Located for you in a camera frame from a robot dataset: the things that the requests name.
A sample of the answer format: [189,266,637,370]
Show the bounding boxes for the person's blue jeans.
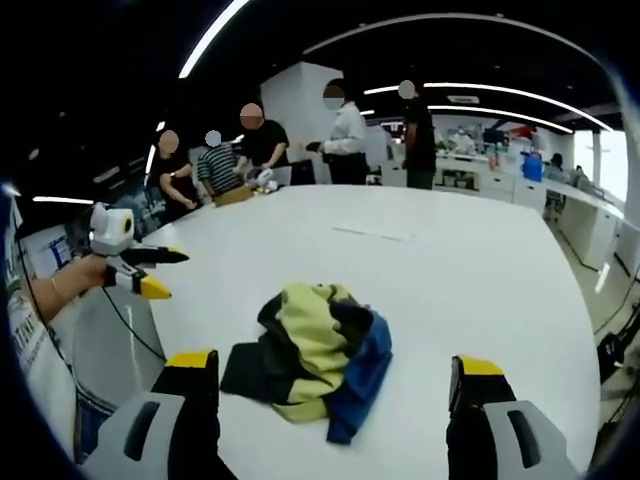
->
[73,387,119,464]

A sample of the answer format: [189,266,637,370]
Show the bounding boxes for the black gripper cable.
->
[101,284,167,362]

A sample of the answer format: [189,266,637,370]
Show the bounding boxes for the yellow blue black garment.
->
[219,281,394,446]

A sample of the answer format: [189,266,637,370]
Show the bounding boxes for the long curved ceiling light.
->
[176,0,254,80]

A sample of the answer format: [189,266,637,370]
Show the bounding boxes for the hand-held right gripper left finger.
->
[82,348,221,480]

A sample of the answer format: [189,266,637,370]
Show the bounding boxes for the white office counter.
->
[513,173,629,272]

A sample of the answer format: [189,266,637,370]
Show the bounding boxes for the blue white sign board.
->
[18,223,74,284]

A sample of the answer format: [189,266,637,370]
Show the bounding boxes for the straight ceiling light strip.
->
[363,82,614,132]

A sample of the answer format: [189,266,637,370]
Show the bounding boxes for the person's left hand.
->
[58,253,109,302]

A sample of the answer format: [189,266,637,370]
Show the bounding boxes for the blue container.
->
[519,152,546,182]

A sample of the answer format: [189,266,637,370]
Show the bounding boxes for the thin arched ceiling light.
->
[301,12,609,76]

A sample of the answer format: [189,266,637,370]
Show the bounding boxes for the brown cardboard box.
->
[211,183,255,208]

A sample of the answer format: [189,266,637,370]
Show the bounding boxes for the black bag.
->
[595,329,627,384]

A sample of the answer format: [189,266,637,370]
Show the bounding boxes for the person's white printed shirt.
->
[5,197,84,454]

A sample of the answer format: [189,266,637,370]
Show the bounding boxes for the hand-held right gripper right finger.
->
[446,353,582,480]

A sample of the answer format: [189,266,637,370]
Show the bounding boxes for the black office chair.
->
[288,159,317,187]

